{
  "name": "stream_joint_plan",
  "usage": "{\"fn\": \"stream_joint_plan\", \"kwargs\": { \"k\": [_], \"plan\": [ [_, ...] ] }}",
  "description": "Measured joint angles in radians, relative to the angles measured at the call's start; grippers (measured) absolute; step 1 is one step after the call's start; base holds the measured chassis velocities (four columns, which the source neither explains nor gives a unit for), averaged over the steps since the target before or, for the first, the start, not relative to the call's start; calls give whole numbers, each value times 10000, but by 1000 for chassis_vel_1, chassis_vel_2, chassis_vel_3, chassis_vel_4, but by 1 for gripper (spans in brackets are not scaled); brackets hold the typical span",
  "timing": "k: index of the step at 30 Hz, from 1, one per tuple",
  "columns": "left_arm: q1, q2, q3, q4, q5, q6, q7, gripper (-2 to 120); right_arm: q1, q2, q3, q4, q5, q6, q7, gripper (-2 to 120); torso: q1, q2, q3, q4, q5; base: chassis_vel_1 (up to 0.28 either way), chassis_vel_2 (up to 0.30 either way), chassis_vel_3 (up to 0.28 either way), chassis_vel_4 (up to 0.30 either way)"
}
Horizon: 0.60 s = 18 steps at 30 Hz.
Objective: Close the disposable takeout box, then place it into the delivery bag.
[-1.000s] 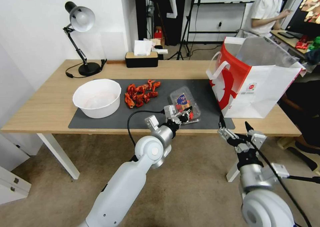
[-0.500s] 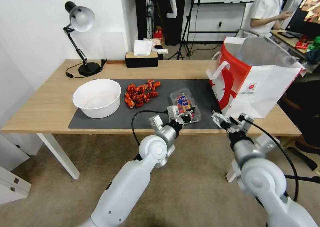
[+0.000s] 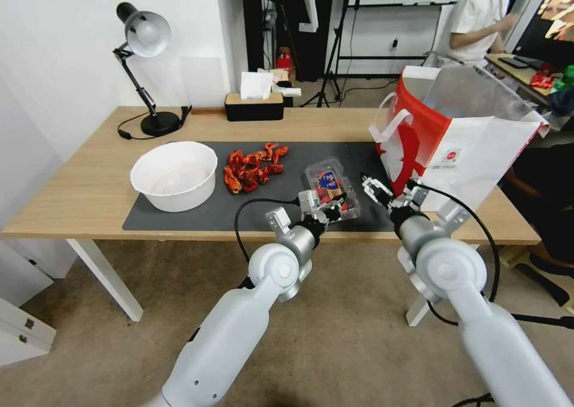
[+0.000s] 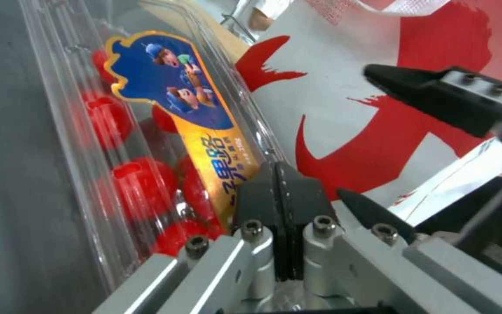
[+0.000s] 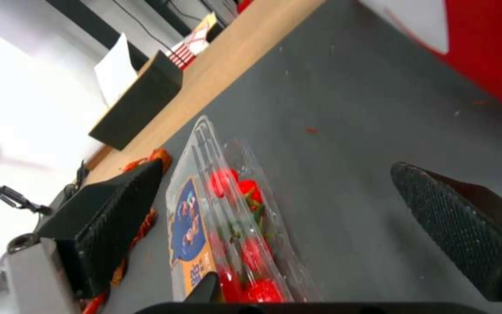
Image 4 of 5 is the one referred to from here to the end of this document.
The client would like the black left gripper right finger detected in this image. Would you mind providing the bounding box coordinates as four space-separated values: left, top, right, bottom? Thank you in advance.
278 163 502 314

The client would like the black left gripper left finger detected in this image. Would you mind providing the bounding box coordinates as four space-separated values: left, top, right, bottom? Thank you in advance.
89 161 283 314

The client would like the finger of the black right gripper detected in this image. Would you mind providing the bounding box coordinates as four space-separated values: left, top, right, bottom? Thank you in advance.
363 64 502 205
336 188 414 244

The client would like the clear plastic takeout box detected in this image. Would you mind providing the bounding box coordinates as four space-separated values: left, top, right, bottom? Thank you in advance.
15 0 298 295

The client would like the white delivery bag red print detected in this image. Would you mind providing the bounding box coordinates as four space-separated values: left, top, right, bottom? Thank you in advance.
232 0 502 229

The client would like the blue and gold cartoon label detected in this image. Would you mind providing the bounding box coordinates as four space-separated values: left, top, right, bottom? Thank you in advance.
104 30 264 237

